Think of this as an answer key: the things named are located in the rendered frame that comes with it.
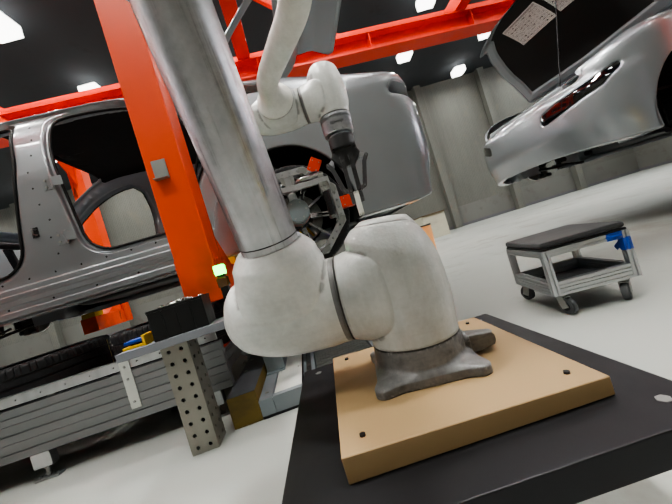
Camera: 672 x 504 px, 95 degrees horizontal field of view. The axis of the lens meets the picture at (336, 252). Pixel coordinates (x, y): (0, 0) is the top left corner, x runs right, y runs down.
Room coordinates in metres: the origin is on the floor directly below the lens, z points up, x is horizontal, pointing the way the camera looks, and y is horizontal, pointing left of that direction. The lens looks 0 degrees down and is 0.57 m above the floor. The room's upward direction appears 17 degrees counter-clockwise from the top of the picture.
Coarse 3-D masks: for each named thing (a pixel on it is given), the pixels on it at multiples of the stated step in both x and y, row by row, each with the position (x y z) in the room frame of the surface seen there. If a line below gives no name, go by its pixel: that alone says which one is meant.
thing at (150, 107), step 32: (96, 0) 1.34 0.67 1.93; (128, 32) 1.35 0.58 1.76; (128, 64) 1.35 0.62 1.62; (128, 96) 1.34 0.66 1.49; (160, 96) 1.36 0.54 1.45; (160, 128) 1.35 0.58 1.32; (160, 160) 1.34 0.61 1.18; (160, 192) 1.34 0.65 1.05; (192, 192) 1.36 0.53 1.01; (192, 224) 1.35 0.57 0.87; (192, 256) 1.35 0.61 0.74; (192, 288) 1.34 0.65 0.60
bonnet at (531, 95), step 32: (544, 0) 2.99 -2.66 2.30; (576, 0) 2.89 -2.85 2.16; (608, 0) 2.76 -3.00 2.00; (640, 0) 2.62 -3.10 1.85; (512, 32) 3.41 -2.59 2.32; (544, 32) 3.28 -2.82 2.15; (576, 32) 3.11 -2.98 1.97; (608, 32) 2.93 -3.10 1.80; (512, 64) 3.79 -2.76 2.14; (544, 64) 3.57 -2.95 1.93; (576, 64) 3.32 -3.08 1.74
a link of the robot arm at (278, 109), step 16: (288, 0) 0.55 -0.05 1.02; (304, 0) 0.55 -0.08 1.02; (288, 16) 0.58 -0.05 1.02; (304, 16) 0.58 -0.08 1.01; (272, 32) 0.63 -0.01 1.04; (288, 32) 0.61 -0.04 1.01; (272, 48) 0.65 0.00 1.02; (288, 48) 0.65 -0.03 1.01; (272, 64) 0.69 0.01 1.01; (272, 80) 0.73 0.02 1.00; (272, 96) 0.79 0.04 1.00; (288, 96) 0.83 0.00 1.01; (256, 112) 0.87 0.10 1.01; (272, 112) 0.84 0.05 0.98; (288, 112) 0.85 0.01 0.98; (272, 128) 0.89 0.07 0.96; (288, 128) 0.90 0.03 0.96
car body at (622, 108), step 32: (640, 32) 2.29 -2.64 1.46; (608, 64) 2.37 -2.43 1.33; (640, 64) 2.28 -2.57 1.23; (576, 96) 2.49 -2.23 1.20; (608, 96) 2.37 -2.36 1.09; (640, 96) 2.30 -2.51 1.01; (512, 128) 3.06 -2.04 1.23; (544, 128) 2.73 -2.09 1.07; (576, 128) 2.54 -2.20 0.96; (608, 128) 2.42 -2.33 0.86; (640, 128) 2.33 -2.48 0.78; (512, 160) 3.18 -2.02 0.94; (544, 160) 2.87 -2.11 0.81; (576, 160) 3.82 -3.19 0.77
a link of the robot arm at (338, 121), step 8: (336, 112) 0.85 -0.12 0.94; (344, 112) 0.86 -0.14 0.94; (320, 120) 0.89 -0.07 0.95; (328, 120) 0.86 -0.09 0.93; (336, 120) 0.86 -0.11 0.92; (344, 120) 0.86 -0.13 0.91; (328, 128) 0.87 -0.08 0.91; (336, 128) 0.86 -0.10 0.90; (344, 128) 0.86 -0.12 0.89; (352, 128) 0.88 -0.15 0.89; (328, 136) 0.89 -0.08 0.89
